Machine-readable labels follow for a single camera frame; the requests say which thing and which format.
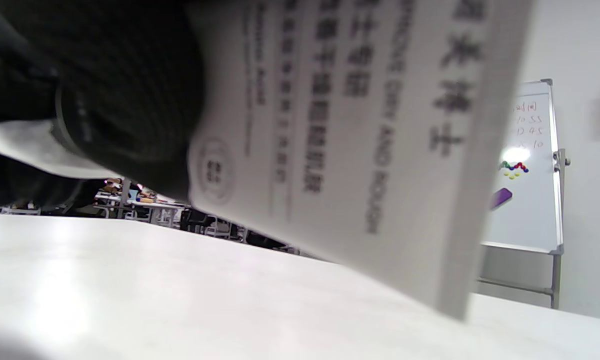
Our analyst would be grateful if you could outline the person's right hand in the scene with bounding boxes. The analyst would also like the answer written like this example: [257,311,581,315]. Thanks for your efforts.
[0,0,206,208]

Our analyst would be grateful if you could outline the white printed carton box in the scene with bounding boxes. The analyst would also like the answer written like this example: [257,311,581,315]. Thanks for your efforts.
[186,0,537,321]

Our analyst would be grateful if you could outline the background desks with clutter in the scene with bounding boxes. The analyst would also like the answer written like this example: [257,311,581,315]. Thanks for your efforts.
[0,176,301,256]

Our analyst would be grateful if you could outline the purple whiteboard eraser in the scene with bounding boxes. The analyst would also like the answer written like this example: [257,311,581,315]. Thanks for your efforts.
[490,187,514,211]

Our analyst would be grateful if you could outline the cluster of coloured magnets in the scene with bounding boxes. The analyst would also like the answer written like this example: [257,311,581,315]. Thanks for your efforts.
[498,160,530,180]

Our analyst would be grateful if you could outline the whiteboard on metal stand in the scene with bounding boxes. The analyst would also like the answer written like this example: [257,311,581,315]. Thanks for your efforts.
[476,78,572,310]

